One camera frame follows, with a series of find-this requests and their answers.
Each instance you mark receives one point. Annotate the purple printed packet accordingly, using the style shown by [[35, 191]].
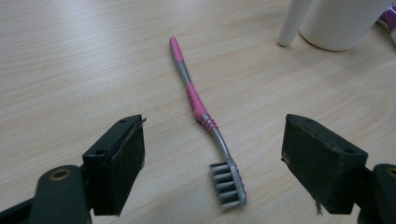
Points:
[[389, 18]]

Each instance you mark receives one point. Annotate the pink and grey toothbrush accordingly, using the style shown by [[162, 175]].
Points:
[[196, 102]]

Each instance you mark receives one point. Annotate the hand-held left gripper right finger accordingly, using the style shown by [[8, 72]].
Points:
[[320, 168]]

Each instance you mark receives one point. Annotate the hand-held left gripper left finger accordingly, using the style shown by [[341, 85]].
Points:
[[112, 174]]

